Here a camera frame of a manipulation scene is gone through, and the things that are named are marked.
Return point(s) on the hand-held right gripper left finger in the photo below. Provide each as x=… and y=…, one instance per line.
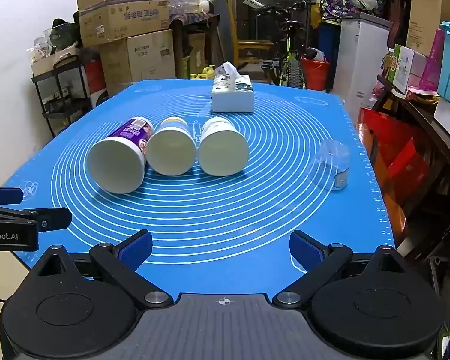
x=135, y=250

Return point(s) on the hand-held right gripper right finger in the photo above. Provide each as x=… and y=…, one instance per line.
x=304, y=250

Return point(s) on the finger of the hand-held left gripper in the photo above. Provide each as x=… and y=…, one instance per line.
x=48, y=218
x=5, y=195

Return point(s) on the purple print paper cup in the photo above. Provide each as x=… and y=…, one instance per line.
x=114, y=165

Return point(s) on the clear plastic cup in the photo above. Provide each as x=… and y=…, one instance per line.
x=330, y=165

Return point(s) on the yellow rim paper cup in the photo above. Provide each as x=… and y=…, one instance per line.
x=170, y=152

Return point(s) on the white print paper cup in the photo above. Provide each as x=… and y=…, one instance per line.
x=223, y=152

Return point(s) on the blue silicone mat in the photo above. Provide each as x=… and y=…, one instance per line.
x=228, y=213

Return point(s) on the black metal shelf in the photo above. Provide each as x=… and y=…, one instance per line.
x=65, y=97

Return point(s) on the red paper bags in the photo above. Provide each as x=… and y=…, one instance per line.
x=393, y=150

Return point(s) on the small cardboard box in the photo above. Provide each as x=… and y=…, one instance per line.
x=52, y=62

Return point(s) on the red container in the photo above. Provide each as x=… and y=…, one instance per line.
x=94, y=77

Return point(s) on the white tissue box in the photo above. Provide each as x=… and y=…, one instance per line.
x=232, y=99

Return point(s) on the dark bag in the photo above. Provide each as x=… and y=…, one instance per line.
x=63, y=32

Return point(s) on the dark wooden shelf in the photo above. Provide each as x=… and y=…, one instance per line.
x=423, y=120

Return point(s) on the red bucket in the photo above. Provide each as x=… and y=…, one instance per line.
x=315, y=73

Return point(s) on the plain brown cardboard box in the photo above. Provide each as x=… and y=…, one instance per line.
x=142, y=60

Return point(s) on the white cabinet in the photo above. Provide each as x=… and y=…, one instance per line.
x=356, y=71

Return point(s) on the yellow toy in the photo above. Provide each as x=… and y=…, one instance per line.
x=203, y=73

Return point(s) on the bicycle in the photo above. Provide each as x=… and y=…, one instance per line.
x=290, y=45

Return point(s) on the large open cardboard box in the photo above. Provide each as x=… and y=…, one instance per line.
x=120, y=22

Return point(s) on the white green box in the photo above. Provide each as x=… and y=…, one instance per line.
x=405, y=67

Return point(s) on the yellow wooden chair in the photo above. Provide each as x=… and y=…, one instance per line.
x=251, y=47

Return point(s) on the dark wooden table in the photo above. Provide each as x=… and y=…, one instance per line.
x=195, y=45

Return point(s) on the pink box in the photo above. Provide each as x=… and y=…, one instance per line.
x=433, y=63

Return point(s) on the tall cardboard box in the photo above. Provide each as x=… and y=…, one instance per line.
x=425, y=11

